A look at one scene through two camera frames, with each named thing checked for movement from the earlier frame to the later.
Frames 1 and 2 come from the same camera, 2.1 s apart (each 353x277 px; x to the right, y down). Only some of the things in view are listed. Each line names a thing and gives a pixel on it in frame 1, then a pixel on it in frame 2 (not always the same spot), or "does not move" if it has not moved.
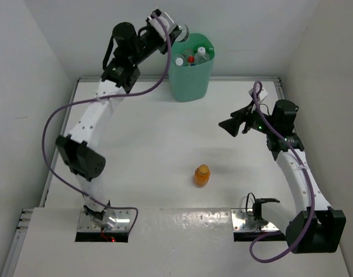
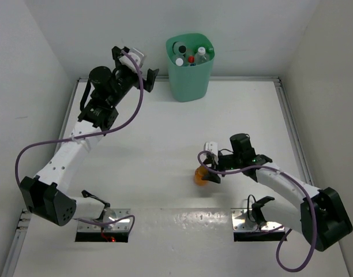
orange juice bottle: (202, 175) does not move
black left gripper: (161, 45) → (148, 82)
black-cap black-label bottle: (184, 34) → (179, 48)
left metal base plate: (113, 220) does not move
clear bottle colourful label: (201, 56) does not move
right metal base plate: (242, 222) does not move
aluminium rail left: (21, 231) does not move
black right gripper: (232, 125) → (213, 177)
